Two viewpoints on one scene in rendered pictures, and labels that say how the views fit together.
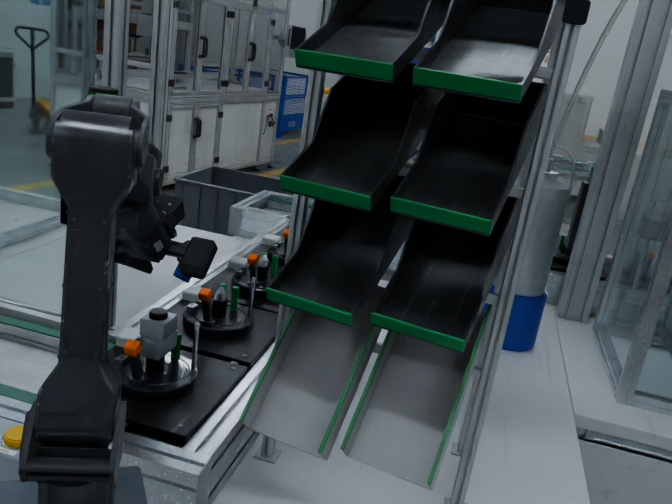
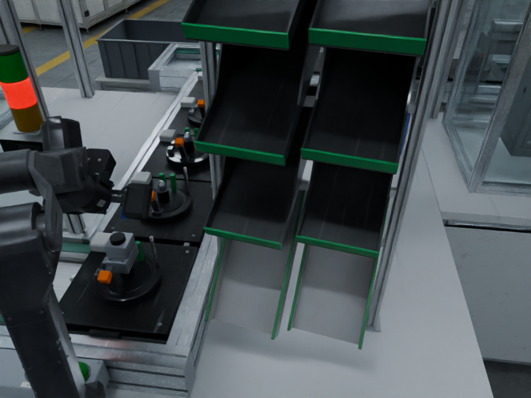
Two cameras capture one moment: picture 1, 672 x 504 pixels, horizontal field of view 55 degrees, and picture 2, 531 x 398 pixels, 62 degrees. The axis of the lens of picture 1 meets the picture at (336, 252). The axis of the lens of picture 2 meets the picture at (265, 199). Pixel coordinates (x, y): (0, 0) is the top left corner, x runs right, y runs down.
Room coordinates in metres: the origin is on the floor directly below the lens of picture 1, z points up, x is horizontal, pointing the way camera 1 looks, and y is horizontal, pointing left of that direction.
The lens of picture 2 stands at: (0.29, 0.03, 1.68)
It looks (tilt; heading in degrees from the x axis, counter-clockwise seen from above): 38 degrees down; 355
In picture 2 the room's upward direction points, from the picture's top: straight up
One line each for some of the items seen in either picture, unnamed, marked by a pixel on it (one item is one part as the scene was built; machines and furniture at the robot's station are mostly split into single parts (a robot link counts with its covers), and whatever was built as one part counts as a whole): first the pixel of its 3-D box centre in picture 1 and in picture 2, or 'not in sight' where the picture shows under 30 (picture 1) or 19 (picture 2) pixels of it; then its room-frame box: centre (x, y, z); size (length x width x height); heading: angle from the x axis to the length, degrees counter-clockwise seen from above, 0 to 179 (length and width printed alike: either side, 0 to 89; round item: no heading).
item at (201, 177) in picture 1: (249, 205); (161, 49); (3.09, 0.45, 0.73); 0.62 x 0.42 x 0.23; 78
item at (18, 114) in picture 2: not in sight; (27, 115); (1.11, 0.43, 1.28); 0.05 x 0.05 x 0.05
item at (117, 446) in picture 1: (71, 439); not in sight; (0.53, 0.22, 1.15); 0.09 x 0.07 x 0.06; 101
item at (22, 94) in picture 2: not in sight; (18, 91); (1.11, 0.43, 1.33); 0.05 x 0.05 x 0.05
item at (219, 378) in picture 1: (153, 384); (129, 283); (0.96, 0.27, 0.96); 0.24 x 0.24 x 0.02; 78
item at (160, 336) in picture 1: (160, 328); (122, 245); (0.97, 0.27, 1.06); 0.08 x 0.04 x 0.07; 169
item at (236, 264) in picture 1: (262, 270); (188, 144); (1.45, 0.17, 1.01); 0.24 x 0.24 x 0.13; 78
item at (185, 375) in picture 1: (154, 374); (128, 277); (0.96, 0.27, 0.98); 0.14 x 0.14 x 0.02
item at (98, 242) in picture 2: (133, 342); (103, 244); (1.07, 0.34, 0.97); 0.05 x 0.05 x 0.04; 78
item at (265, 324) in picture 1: (219, 304); (163, 193); (1.21, 0.22, 1.01); 0.24 x 0.24 x 0.13; 78
